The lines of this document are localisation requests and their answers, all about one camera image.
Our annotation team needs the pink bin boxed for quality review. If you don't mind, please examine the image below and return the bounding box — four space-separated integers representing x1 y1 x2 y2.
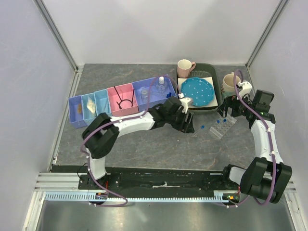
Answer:
107 83 139 116

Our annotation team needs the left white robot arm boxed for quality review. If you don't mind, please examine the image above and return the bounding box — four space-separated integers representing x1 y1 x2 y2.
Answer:
81 97 194 189

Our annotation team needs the white square plate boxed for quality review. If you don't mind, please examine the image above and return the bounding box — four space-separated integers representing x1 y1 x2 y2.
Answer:
177 77 218 110

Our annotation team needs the light blue bin right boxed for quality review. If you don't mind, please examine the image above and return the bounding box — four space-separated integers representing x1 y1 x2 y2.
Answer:
94 89 112 116

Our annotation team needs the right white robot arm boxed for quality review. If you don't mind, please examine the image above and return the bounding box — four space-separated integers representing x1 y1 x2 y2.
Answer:
218 90 292 205

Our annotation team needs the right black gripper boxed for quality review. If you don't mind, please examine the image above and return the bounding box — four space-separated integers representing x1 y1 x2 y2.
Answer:
215 92 255 118

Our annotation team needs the light blue bin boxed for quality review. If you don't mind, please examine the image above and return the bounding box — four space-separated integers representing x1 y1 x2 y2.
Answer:
81 93 97 125
94 89 112 116

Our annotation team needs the large purple bin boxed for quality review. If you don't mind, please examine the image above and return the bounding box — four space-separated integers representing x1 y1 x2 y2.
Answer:
132 75 176 112

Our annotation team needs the light blue bin left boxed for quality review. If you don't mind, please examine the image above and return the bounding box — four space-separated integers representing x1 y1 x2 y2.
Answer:
81 93 97 125

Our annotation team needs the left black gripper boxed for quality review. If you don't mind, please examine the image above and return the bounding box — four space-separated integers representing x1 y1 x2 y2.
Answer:
167 108 194 134

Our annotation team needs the black wire spring clamp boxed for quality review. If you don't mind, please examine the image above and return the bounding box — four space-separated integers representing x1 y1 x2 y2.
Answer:
114 86 135 110

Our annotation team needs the clear test tube rack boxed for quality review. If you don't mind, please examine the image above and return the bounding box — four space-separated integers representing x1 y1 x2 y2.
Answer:
210 115 237 139

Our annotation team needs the bag of cotton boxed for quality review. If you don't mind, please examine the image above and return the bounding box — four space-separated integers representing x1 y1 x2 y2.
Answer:
87 97 96 115

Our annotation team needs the dark green tray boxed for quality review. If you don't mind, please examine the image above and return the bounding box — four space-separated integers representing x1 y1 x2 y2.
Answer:
189 63 223 114

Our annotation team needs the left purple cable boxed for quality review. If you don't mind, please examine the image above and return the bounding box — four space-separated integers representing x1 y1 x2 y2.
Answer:
80 76 185 207

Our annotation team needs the light blue cable duct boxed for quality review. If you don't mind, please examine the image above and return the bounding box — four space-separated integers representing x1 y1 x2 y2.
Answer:
45 190 237 203

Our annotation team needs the small glass beaker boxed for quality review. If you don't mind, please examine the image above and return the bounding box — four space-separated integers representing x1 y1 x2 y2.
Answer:
141 89 149 103

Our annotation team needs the blue polka dot plate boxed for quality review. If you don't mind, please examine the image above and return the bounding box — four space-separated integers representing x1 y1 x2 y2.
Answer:
179 77 215 107

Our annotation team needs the glass flask white stopper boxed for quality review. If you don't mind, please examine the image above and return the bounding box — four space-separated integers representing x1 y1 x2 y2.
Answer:
155 76 167 93

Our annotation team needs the small purple bin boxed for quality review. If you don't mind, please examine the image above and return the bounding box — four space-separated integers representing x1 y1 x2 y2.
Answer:
68 95 87 128

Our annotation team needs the brown wooden spatula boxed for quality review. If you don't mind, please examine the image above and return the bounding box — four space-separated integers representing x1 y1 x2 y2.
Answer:
76 103 82 123

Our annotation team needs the cream floral mug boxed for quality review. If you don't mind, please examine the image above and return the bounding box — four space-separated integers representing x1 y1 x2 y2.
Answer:
221 72 236 99

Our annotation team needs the pink mug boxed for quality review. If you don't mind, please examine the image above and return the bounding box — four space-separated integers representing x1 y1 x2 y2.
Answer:
177 59 196 78

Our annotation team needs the graduated cylinder blue base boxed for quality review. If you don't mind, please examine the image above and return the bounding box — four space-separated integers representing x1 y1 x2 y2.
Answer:
151 91 172 99

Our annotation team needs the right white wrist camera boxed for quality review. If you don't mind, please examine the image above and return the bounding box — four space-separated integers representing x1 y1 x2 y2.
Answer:
235 81 252 98

